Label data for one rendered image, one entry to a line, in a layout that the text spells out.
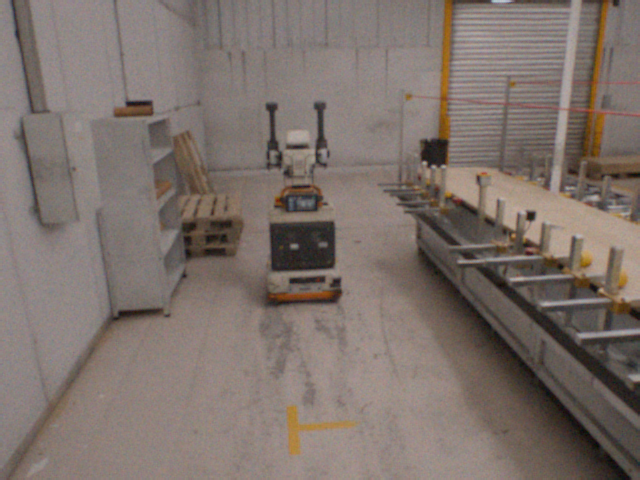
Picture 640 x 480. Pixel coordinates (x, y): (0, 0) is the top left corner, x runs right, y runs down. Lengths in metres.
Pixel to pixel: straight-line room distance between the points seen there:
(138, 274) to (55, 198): 1.22
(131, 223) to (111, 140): 0.63
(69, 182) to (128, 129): 0.93
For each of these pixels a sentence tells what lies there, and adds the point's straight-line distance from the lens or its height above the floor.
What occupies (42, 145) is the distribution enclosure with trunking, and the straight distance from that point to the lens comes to 3.09.
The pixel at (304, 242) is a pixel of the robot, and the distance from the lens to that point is 4.07.
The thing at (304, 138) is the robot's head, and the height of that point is 1.33.
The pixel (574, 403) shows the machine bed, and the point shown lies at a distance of 2.99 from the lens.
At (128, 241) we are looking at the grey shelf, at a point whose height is 0.65.
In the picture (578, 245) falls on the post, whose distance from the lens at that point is 2.38.
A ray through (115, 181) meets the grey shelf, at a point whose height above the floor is 1.12.
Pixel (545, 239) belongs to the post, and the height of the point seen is 1.04.
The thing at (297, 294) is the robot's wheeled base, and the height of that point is 0.11.
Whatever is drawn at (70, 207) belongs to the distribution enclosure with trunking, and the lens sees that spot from 3.11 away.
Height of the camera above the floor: 1.77
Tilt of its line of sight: 17 degrees down
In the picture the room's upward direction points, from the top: 1 degrees counter-clockwise
